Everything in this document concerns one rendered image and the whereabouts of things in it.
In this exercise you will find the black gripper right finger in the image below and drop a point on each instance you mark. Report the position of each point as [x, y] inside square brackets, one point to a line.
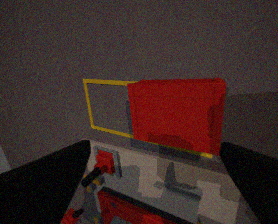
[256, 177]

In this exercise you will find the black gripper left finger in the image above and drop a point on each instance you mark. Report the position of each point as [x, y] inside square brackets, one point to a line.
[40, 192]

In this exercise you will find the yellow flat bar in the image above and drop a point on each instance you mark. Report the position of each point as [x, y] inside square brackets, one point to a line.
[124, 83]

